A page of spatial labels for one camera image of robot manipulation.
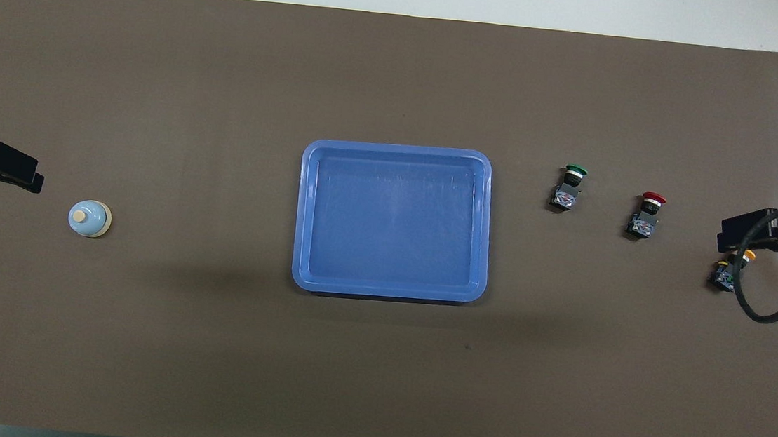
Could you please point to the blue plastic tray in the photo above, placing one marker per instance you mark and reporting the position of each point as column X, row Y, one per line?
column 394, row 222

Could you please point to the red push button switch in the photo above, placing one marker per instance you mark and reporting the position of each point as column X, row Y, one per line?
column 645, row 218

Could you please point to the green push button switch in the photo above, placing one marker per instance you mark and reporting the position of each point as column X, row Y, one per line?
column 567, row 190

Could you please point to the yellow push button switch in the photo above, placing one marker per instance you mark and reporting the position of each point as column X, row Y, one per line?
column 722, row 277

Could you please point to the light blue desk bell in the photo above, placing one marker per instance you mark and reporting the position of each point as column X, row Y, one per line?
column 88, row 219

